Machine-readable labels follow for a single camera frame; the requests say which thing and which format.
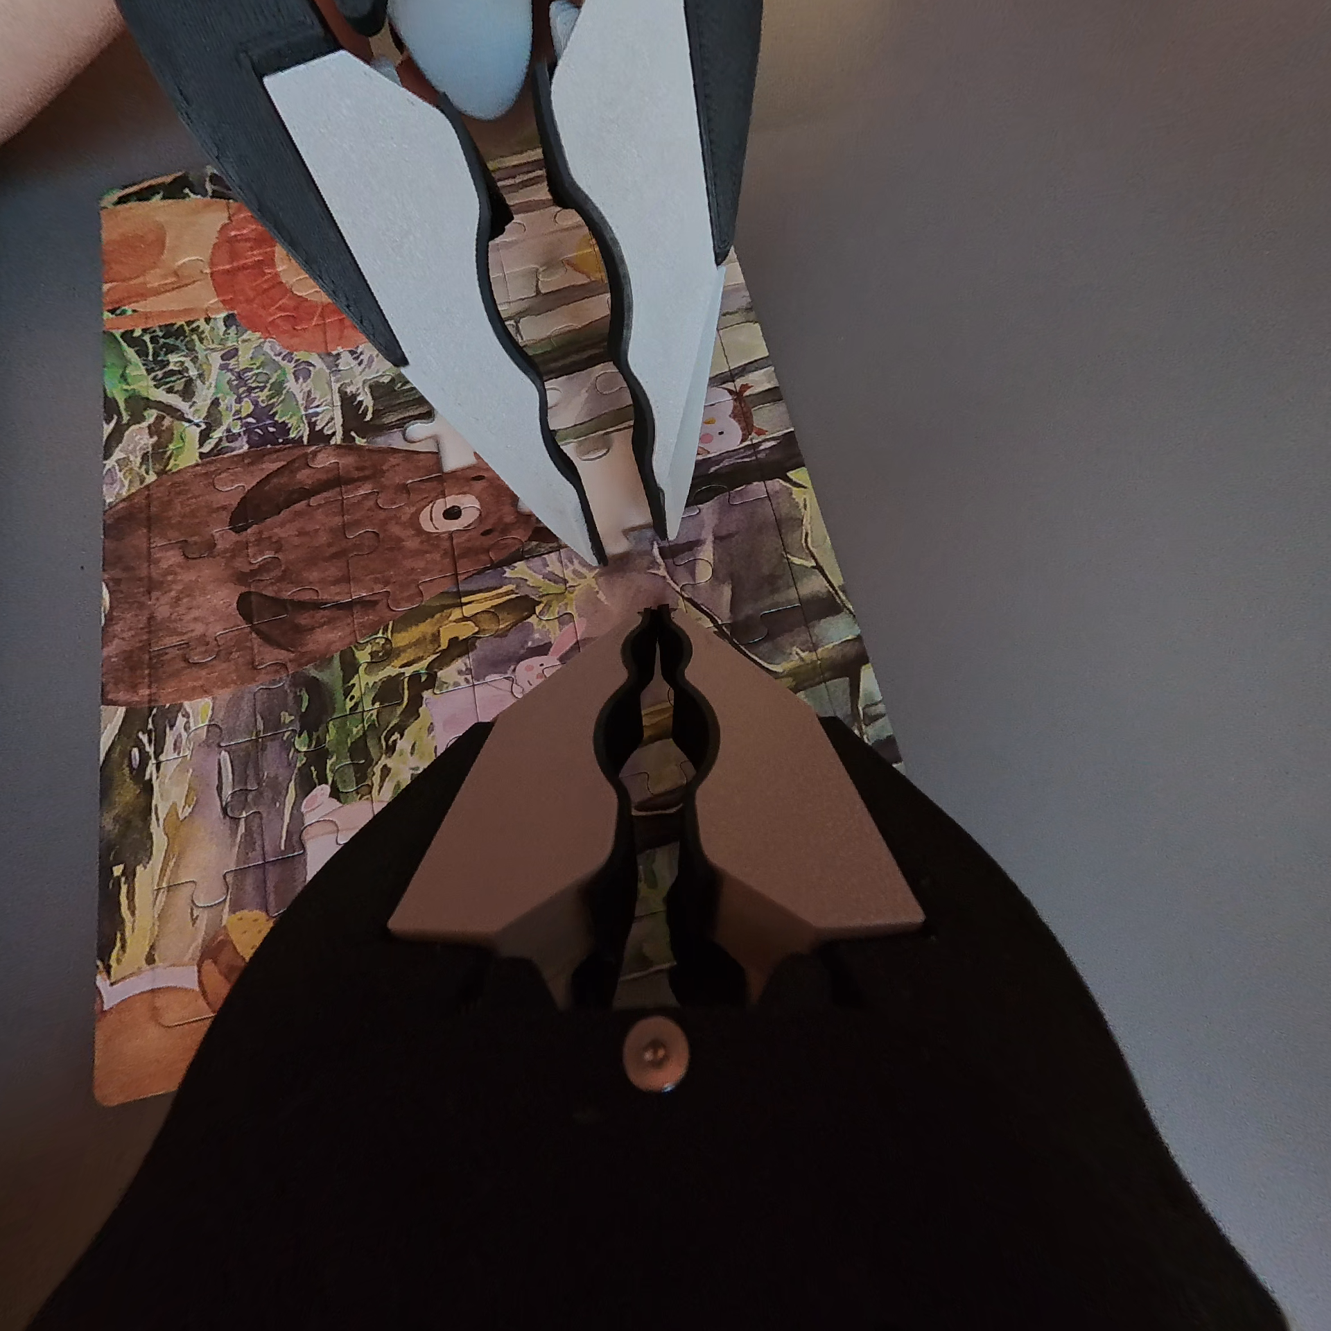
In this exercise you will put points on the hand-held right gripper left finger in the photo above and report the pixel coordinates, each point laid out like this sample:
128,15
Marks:
509,833

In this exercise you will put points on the animal jigsaw puzzle board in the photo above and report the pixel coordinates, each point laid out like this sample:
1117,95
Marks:
260,583

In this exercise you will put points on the person's left forearm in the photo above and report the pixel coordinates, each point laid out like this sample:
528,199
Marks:
41,53

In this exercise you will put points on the grey desk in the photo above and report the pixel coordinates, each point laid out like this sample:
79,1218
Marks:
1092,521

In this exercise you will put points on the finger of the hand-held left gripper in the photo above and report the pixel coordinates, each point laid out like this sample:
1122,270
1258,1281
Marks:
654,188
415,240

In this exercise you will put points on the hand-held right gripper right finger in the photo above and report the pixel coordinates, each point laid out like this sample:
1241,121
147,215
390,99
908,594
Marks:
811,833

